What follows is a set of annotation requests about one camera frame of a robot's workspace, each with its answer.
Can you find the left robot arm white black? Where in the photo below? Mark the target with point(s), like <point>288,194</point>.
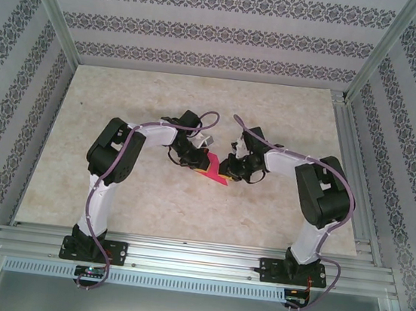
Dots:
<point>99,203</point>

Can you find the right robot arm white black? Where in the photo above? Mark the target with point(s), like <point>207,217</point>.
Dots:
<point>307,243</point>

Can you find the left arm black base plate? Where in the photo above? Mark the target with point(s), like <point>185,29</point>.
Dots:
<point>120,251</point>

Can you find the pink square paper sheet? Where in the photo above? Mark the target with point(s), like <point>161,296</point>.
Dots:
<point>214,167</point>

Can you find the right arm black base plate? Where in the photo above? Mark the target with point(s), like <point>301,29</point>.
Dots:
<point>266,269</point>

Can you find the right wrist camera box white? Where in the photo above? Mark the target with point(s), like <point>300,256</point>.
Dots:
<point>239,146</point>

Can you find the aluminium frame post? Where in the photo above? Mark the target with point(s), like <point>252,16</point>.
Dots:
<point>383,52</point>
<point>54,11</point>

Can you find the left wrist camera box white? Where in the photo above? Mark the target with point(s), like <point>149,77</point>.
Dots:
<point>206,140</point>

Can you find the aluminium side rail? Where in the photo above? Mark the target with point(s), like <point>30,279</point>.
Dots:
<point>351,150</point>

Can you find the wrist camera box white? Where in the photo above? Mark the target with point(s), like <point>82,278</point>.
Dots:
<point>206,140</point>
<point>239,146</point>

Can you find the aluminium mounting rail beam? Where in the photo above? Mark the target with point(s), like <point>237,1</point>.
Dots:
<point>199,257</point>

